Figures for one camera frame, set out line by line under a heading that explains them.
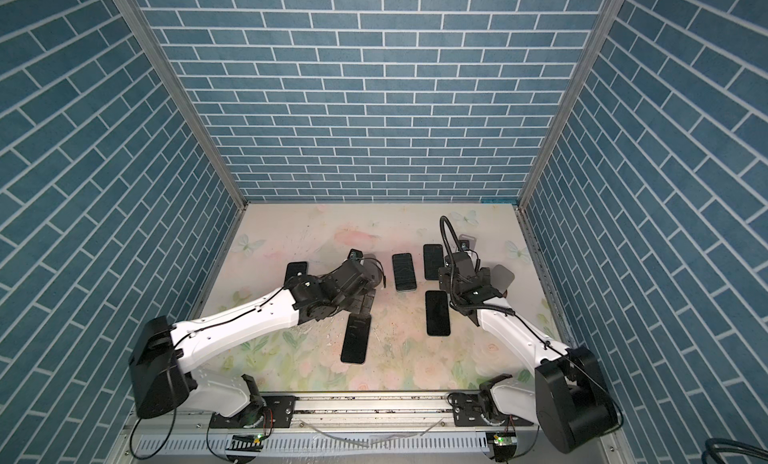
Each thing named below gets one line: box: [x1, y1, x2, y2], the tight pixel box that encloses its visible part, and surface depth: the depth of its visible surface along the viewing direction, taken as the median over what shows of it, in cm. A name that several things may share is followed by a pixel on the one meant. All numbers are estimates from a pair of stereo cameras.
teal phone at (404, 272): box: [392, 253, 417, 291], surface depth 103 cm
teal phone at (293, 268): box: [283, 261, 308, 287], surface depth 103 cm
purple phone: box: [341, 313, 372, 364], surface depth 88 cm
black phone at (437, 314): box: [425, 290, 451, 337], surface depth 91 cm
